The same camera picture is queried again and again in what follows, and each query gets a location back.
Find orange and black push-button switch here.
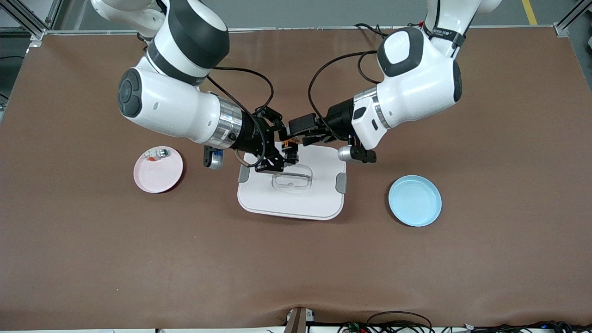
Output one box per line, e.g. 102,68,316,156
280,138,301,166

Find white lidded storage box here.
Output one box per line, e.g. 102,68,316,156
237,142,347,221

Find pink round plate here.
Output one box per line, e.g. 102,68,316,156
133,146,184,194

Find light blue round plate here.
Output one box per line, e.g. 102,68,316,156
388,175,443,228

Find black right arm wrist cable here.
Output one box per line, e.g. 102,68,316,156
206,66,275,117

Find black arm wrist cable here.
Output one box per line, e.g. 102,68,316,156
308,50,384,136
206,66,275,117

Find black left arm wrist cable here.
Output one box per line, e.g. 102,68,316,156
308,50,384,136

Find silver table edge rail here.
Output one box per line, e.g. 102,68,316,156
44,25,555,35

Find white switch with green button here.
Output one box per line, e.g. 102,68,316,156
142,148,170,163

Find black left arm base cable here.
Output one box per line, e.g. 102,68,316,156
354,22,392,40

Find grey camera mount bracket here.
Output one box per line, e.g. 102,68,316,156
284,307,316,333

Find black looped cable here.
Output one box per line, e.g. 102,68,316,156
366,310,433,333

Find aluminium frame profile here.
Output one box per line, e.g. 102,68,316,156
0,0,63,40
553,0,592,37

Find black cable bundle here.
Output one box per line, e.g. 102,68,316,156
462,320,592,333

